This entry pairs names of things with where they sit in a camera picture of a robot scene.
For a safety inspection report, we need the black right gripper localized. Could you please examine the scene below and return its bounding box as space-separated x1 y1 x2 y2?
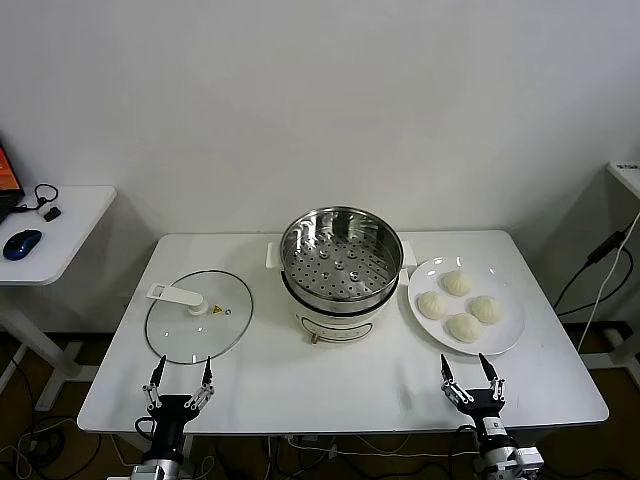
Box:
438 352 507 449

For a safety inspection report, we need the cream electric cooker base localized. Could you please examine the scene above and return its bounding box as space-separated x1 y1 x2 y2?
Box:
279 269 401 346

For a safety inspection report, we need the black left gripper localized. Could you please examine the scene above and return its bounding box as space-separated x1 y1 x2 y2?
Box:
140 354 217 454

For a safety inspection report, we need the white side table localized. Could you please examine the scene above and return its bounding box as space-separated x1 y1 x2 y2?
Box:
0 184 118 412

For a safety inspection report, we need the black cable with adapter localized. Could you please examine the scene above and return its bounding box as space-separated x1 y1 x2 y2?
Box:
552 227 632 326

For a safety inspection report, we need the white round plate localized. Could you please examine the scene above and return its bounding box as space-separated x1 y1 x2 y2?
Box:
406 256 528 357

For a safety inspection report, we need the steel perforated steamer basket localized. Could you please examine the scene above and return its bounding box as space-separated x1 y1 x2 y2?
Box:
264 204 417 306

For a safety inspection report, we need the glass lid with white handle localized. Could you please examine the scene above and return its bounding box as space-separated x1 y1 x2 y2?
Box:
143 268 255 365

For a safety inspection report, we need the white hanging cable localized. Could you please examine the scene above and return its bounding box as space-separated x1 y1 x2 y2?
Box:
577 207 640 354

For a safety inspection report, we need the black earphone cable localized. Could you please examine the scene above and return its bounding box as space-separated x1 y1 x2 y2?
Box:
13 183 60 214

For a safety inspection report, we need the black laptop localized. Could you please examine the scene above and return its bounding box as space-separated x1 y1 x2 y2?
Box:
0 130 26 224

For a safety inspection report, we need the white steamed baozi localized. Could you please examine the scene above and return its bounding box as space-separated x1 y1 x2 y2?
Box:
445 312 485 344
466 295 503 325
438 269 474 297
417 290 450 320

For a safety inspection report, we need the blue computer mouse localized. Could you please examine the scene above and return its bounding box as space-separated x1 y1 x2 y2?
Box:
2 228 43 262

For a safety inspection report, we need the white power cord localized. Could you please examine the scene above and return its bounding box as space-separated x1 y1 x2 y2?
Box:
279 433 416 457

